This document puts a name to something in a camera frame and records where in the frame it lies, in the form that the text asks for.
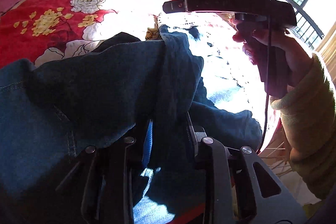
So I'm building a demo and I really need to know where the blue denim pants lace hem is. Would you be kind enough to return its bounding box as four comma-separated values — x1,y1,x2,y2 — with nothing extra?
1,26,262,223

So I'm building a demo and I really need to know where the right forearm beige sleeve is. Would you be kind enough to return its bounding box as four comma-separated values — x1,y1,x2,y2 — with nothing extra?
270,54,335,200

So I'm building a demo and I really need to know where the right hand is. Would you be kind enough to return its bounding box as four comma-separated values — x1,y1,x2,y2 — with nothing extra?
232,19,314,88

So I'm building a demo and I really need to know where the red floral blanket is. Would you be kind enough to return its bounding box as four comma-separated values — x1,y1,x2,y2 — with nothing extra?
1,0,263,147

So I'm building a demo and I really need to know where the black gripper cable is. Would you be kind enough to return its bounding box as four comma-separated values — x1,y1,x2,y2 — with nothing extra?
256,16,272,155

